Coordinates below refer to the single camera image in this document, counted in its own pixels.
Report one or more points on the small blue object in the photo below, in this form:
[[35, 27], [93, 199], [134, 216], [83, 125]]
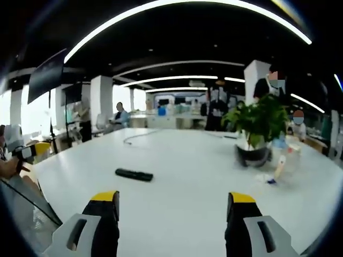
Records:
[[271, 181]]

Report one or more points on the dark mesh chair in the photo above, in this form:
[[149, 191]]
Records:
[[29, 211]]

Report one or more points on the black remote control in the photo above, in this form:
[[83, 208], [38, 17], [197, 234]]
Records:
[[134, 174]]

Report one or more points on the black tripod stand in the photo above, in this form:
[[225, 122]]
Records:
[[52, 125]]

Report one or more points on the ceiling light strip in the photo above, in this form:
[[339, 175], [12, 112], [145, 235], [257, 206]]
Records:
[[179, 89], [308, 103], [171, 79]]

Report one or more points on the small white bottle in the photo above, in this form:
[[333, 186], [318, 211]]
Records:
[[280, 167]]

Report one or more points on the clear plastic container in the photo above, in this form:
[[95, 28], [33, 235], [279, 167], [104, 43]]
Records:
[[293, 146]]

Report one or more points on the large black hanging screen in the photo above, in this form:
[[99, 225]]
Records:
[[45, 76]]

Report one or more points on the green potted plant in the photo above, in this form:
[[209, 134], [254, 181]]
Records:
[[258, 125]]

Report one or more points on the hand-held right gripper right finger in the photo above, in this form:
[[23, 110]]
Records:
[[241, 227]]

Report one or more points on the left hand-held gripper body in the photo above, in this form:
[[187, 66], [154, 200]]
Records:
[[13, 136]]

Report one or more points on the person's left hand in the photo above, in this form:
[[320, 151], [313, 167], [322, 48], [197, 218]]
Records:
[[10, 168]]

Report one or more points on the small black screen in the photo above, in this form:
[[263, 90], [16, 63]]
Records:
[[72, 93]]

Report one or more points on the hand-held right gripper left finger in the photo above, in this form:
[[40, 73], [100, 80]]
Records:
[[103, 227]]

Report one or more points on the long curved ceiling light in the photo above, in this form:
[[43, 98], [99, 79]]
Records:
[[160, 16]]

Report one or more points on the white pillar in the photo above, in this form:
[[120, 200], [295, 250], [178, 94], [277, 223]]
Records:
[[101, 101], [254, 77]]

